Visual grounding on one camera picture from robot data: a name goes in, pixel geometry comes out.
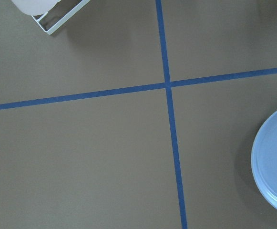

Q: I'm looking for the blue plate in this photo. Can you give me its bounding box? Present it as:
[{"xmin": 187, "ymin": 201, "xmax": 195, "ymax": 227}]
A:
[{"xmin": 251, "ymin": 111, "xmax": 277, "ymax": 210}]

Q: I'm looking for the translucent white cup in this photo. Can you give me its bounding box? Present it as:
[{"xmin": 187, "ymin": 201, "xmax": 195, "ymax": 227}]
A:
[{"xmin": 11, "ymin": 0, "xmax": 60, "ymax": 16}]

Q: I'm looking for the white wire cup rack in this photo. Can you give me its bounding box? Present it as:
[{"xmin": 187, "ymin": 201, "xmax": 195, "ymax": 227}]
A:
[{"xmin": 32, "ymin": 0, "xmax": 90, "ymax": 35}]

